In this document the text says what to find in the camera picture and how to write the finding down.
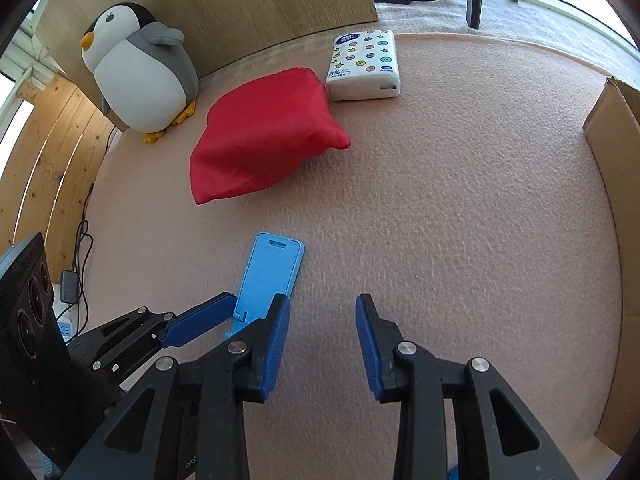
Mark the cardboard box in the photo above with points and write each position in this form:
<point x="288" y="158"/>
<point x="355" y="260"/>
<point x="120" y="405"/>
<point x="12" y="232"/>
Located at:
<point x="620" y="210"/>

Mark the white window frame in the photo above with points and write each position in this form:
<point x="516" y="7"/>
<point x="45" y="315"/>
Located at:
<point x="30" y="60"/>

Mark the white checked cloth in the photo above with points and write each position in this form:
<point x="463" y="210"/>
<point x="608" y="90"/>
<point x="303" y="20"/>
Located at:
<point x="500" y="25"/>

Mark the pine slat panel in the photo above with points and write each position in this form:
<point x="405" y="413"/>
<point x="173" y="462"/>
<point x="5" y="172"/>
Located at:
<point x="45" y="175"/>

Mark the blue folding phone stand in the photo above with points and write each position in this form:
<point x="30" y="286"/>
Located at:
<point x="270" y="270"/>

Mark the black power adapter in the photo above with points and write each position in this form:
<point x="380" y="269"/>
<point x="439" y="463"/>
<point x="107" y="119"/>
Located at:
<point x="69" y="287"/>

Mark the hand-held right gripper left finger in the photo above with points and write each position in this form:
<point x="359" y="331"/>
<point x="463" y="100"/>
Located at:
<point x="277" y="345"/>

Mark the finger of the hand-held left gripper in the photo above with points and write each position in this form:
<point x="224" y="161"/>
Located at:
<point x="125" y="360"/>
<point x="200" y="319"/>

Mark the white power strip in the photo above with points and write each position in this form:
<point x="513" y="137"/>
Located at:
<point x="65" y="327"/>

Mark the red fabric pouch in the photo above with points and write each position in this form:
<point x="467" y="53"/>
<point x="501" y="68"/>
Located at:
<point x="260" y="135"/>

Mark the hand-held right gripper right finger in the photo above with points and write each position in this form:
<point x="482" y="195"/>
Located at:
<point x="367" y="340"/>

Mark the large light wood board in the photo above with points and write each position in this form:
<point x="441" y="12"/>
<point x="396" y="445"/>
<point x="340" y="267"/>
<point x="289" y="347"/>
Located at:
<point x="250" y="5"/>

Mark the grey white penguin plush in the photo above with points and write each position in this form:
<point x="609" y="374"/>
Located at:
<point x="140" y="80"/>

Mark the white dotted tissue pack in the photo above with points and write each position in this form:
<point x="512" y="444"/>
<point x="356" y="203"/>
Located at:
<point x="365" y="60"/>

